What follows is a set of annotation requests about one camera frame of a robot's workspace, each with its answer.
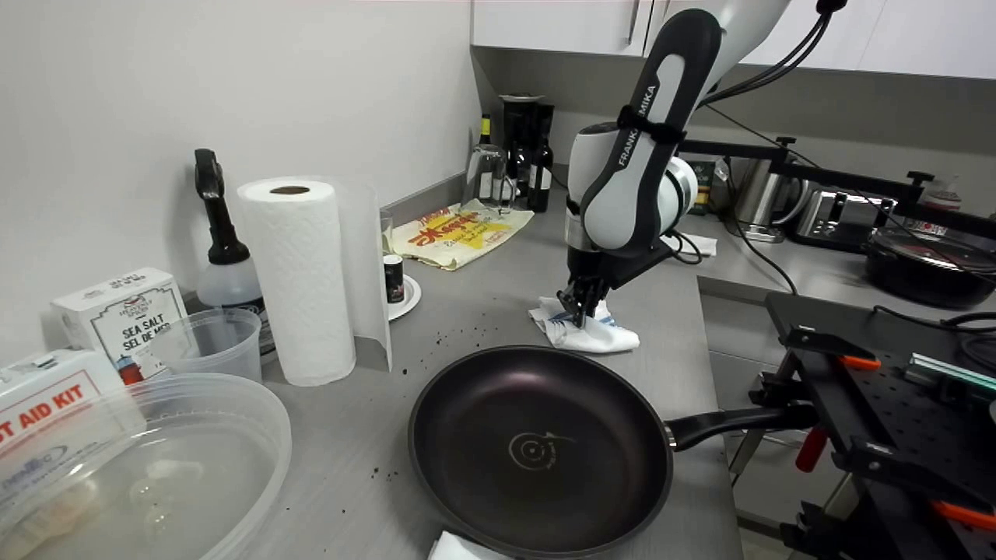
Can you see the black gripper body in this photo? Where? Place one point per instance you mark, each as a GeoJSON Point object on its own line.
{"type": "Point", "coordinates": [597, 272]}

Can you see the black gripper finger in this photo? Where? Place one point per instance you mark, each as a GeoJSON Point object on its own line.
{"type": "Point", "coordinates": [592, 309]}
{"type": "Point", "coordinates": [572, 306]}

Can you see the white cloth with blue stripes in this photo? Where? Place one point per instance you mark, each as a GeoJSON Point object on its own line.
{"type": "Point", "coordinates": [598, 335]}

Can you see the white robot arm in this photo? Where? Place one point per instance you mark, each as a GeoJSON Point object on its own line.
{"type": "Point", "coordinates": [626, 180]}

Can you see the yellow printed cloth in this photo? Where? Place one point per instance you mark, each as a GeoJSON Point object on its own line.
{"type": "Point", "coordinates": [460, 235]}

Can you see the black frying pan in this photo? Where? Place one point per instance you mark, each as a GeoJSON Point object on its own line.
{"type": "Point", "coordinates": [543, 453]}

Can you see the dark round pan on stove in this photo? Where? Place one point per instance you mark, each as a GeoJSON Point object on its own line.
{"type": "Point", "coordinates": [927, 272]}

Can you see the black coffee maker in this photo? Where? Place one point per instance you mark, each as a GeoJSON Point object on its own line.
{"type": "Point", "coordinates": [529, 150]}

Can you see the white round tray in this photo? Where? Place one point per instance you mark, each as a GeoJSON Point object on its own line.
{"type": "Point", "coordinates": [410, 300]}

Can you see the silver toaster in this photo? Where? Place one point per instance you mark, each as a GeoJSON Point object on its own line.
{"type": "Point", "coordinates": [842, 218]}

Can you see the white paper towel roll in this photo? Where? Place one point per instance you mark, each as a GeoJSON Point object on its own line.
{"type": "Point", "coordinates": [297, 249]}

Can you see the black breadboard table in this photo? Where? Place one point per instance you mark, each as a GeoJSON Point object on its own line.
{"type": "Point", "coordinates": [905, 416]}

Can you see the black spray bottle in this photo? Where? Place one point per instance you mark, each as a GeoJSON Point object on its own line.
{"type": "Point", "coordinates": [228, 276]}

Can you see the clear measuring cup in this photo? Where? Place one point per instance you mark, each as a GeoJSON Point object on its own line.
{"type": "Point", "coordinates": [218, 341]}

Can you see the clear plastic bowl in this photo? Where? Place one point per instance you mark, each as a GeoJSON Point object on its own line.
{"type": "Point", "coordinates": [183, 468]}

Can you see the sea salt box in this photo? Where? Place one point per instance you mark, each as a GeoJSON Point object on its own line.
{"type": "Point", "coordinates": [119, 317]}

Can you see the first aid kit box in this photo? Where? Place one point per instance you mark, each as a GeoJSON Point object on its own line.
{"type": "Point", "coordinates": [55, 410]}

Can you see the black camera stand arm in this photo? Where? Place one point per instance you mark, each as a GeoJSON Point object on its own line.
{"type": "Point", "coordinates": [760, 190]}

